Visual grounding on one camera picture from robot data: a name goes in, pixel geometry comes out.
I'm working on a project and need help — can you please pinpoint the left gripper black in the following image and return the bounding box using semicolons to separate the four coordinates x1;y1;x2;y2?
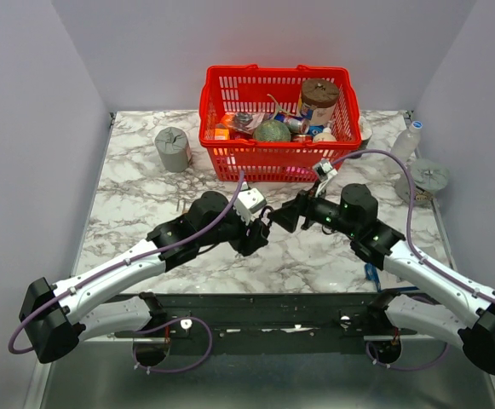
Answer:
198;203;269;258

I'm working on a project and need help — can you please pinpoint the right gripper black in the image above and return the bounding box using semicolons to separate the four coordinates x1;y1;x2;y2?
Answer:
268;179;359;237

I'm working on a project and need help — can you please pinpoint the black padlock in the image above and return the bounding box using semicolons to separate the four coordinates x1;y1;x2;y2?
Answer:
258;205;274;230

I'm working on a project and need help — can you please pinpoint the brass padlock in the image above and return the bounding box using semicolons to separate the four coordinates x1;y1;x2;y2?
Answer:
176;199;188;214

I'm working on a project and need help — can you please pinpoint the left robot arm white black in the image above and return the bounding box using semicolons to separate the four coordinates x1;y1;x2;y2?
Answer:
19;187;269;364

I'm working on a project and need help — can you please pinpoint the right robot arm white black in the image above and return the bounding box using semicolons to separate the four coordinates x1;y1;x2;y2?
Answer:
268;183;495;375

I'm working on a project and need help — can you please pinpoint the red soda can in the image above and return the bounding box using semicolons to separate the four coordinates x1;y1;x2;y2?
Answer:
291;135;313;143

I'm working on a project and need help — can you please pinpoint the green melon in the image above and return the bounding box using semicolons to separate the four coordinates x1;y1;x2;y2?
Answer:
253;119;291;142

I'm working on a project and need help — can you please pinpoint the white pump bottle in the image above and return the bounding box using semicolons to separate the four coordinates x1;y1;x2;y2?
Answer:
309;124;337;143

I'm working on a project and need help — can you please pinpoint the red blue drink can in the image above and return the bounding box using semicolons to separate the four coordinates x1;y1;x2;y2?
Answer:
274;113;310;135

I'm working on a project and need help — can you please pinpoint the blue white booklet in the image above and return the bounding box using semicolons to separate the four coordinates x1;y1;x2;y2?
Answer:
364;263;418;292

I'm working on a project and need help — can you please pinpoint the crumpled snack packet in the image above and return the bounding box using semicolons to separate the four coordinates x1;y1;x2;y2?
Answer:
220;112;270;135

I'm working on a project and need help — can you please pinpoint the orange small box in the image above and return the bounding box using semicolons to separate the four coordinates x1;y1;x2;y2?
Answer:
213;128;230;141

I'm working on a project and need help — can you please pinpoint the grey taped can left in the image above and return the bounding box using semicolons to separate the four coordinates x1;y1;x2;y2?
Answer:
154;127;192;173

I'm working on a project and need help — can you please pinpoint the grey taped can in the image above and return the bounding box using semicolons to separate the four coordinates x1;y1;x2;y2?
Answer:
154;127;192;173
393;158;450;207

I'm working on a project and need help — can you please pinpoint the brown lid cylindrical canister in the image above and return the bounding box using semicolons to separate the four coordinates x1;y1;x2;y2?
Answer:
298;78;340;126

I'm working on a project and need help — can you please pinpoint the red plastic basket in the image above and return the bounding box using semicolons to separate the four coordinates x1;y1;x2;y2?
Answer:
199;64;361;182

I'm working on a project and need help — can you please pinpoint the clear plastic water bottle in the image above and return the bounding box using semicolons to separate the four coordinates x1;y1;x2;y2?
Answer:
390;121;423;164

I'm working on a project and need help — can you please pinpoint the grey taped can right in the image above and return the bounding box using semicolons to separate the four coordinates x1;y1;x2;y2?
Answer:
393;158;450;207

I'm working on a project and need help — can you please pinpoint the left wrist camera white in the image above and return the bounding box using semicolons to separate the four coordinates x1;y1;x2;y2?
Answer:
233;185;267;225

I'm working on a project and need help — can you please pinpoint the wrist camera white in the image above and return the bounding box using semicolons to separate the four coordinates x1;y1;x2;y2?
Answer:
312;158;337;197
233;185;267;225

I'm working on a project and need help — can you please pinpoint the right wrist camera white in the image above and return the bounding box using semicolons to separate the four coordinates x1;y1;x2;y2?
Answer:
312;158;337;197

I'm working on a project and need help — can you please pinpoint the black mounting rail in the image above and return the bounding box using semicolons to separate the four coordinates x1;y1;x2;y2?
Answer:
122;292;406;359

